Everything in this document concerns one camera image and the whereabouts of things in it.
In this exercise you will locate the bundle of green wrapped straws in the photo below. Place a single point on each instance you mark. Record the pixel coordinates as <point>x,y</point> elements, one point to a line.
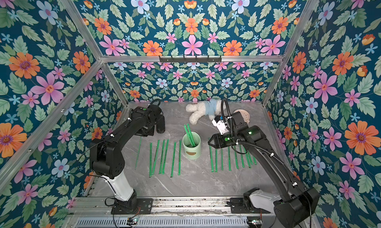
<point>189,134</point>

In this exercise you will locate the black remote control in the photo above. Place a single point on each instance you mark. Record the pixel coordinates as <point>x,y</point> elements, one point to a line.
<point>160,125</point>

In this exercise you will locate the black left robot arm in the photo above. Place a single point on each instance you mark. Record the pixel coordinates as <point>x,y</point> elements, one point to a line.
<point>107,160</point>

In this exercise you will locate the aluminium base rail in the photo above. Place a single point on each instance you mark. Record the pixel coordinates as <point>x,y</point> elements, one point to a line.
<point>206,205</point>

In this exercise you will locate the white plush teddy bear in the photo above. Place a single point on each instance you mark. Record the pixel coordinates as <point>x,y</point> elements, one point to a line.
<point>210,108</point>

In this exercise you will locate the white vented cable duct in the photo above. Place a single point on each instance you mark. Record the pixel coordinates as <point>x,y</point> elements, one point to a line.
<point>164,222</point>

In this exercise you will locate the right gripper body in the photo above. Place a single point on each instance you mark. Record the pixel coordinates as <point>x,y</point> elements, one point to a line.
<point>214,141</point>

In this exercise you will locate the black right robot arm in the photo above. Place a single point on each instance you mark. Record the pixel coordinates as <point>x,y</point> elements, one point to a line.
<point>294,202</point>

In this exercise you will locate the black wall hook rack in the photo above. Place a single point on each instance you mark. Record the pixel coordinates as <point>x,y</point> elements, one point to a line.
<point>190,59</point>

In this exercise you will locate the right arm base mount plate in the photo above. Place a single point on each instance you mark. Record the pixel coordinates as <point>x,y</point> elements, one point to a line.
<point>241,205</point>

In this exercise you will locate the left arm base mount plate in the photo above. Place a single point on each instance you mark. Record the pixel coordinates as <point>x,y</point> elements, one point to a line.
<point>140,206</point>

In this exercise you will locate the light green storage cup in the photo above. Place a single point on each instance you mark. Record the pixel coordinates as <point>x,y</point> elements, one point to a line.
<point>192,152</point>

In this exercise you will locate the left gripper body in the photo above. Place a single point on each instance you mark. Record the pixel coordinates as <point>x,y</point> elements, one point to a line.
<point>147,131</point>

